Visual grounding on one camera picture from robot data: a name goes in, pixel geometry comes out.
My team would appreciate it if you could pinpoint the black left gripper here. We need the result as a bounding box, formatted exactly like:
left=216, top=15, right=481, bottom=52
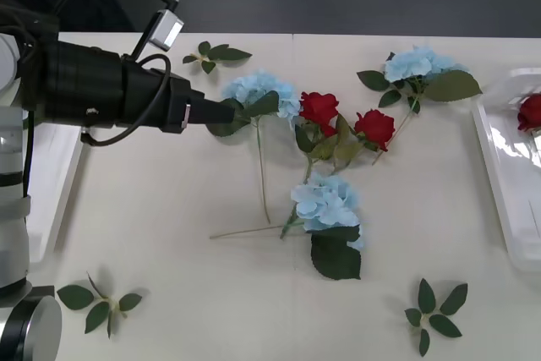
left=121, top=54, right=236, bottom=134

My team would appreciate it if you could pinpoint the pale blue flower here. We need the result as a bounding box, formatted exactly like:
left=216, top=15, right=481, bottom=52
left=205, top=68, right=302, bottom=226
left=210, top=171, right=365, bottom=282
left=371, top=45, right=484, bottom=167

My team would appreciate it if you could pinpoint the red rose with green stem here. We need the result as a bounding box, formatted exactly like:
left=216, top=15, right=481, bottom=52
left=280, top=90, right=344, bottom=240

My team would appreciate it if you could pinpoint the shallow white box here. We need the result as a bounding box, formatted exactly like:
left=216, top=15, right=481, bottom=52
left=24, top=123, right=85, bottom=270
left=471, top=67, right=541, bottom=272

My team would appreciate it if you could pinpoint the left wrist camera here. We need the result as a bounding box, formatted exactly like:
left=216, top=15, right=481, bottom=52
left=134, top=8, right=186, bottom=60

